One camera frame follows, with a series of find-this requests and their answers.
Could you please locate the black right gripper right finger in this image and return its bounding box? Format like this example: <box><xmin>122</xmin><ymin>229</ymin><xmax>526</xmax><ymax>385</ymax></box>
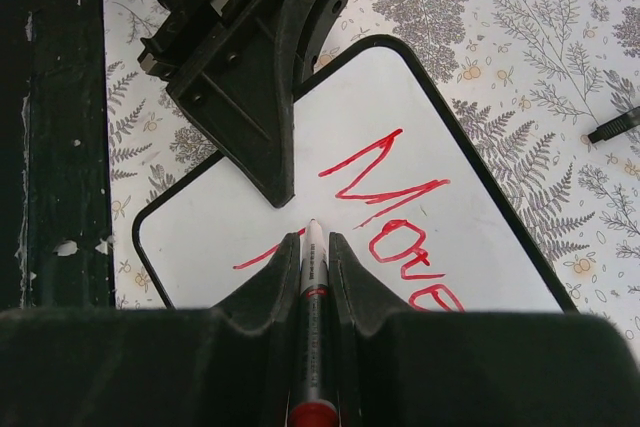
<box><xmin>329</xmin><ymin>233</ymin><xmax>639</xmax><ymax>426</ymax></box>

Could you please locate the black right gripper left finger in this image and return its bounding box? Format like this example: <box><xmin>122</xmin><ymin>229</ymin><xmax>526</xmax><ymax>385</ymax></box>
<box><xmin>1</xmin><ymin>233</ymin><xmax>300</xmax><ymax>426</ymax></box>

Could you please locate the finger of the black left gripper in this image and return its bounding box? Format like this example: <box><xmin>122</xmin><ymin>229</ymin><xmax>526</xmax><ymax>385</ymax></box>
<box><xmin>167</xmin><ymin>0</ymin><xmax>348</xmax><ymax>208</ymax></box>

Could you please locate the white marker pen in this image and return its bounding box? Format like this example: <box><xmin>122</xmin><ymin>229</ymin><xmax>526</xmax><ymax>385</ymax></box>
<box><xmin>287</xmin><ymin>219</ymin><xmax>340</xmax><ymax>426</ymax></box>

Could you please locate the black framed whiteboard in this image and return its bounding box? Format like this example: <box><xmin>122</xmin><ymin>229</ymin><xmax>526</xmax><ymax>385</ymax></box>
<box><xmin>132</xmin><ymin>35</ymin><xmax>575</xmax><ymax>312</ymax></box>

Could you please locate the black whiteboard easel stand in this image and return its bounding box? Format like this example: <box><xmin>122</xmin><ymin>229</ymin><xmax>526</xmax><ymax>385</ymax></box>
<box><xmin>587</xmin><ymin>107</ymin><xmax>640</xmax><ymax>144</ymax></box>

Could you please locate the floral patterned table mat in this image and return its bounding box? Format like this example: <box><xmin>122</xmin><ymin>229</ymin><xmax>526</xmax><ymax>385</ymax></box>
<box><xmin>104</xmin><ymin>0</ymin><xmax>639</xmax><ymax>347</ymax></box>

